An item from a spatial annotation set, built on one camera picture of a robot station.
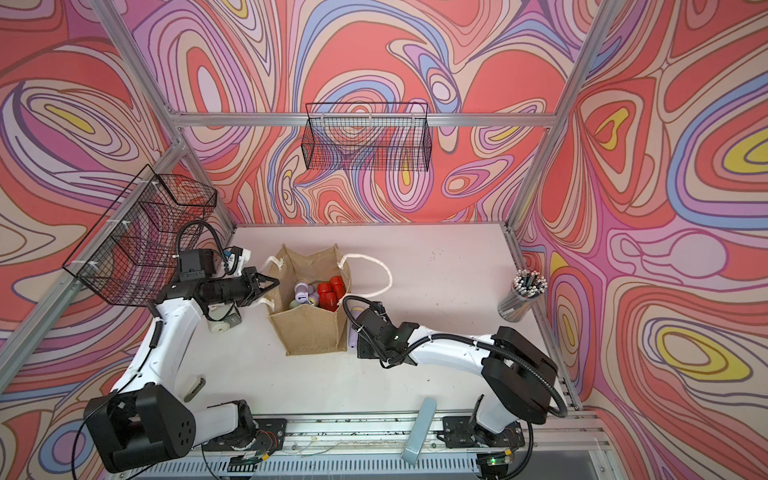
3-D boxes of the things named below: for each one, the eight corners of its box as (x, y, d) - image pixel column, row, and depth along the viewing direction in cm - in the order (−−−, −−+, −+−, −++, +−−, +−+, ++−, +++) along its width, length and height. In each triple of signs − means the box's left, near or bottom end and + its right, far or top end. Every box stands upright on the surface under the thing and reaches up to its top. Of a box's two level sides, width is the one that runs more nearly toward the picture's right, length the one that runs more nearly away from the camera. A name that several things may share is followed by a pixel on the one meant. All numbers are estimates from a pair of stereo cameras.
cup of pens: (501, 324, 95) (520, 294, 81) (495, 301, 100) (512, 269, 86) (528, 324, 95) (552, 294, 81) (520, 301, 100) (542, 269, 86)
